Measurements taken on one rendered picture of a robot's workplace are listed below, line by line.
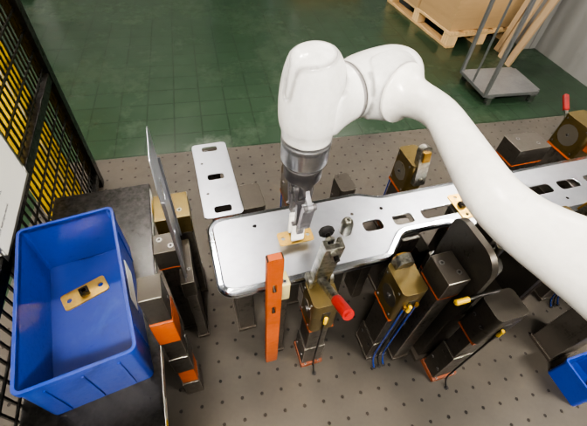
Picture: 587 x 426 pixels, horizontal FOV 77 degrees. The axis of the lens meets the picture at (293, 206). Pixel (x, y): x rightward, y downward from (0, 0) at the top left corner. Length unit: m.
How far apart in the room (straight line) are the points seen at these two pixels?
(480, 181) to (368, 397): 0.75
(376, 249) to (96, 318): 0.62
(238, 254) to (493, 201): 0.59
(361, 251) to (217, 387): 0.51
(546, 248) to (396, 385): 0.77
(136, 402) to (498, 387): 0.90
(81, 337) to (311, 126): 0.56
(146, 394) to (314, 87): 0.57
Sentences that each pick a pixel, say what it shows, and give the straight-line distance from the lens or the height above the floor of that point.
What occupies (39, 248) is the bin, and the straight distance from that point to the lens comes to 0.87.
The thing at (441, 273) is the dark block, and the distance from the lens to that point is 0.78.
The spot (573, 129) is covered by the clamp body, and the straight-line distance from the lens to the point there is 1.55.
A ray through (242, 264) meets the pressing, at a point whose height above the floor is 1.00.
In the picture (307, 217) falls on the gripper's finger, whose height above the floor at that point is 1.15.
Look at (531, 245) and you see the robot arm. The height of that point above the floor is 1.45.
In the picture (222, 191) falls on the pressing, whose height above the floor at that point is 1.00.
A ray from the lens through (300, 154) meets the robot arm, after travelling 0.63.
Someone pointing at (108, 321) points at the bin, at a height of 1.03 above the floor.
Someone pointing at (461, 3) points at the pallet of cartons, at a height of 0.42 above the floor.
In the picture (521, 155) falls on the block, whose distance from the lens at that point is 1.35.
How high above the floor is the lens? 1.72
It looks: 49 degrees down
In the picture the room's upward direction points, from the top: 5 degrees clockwise
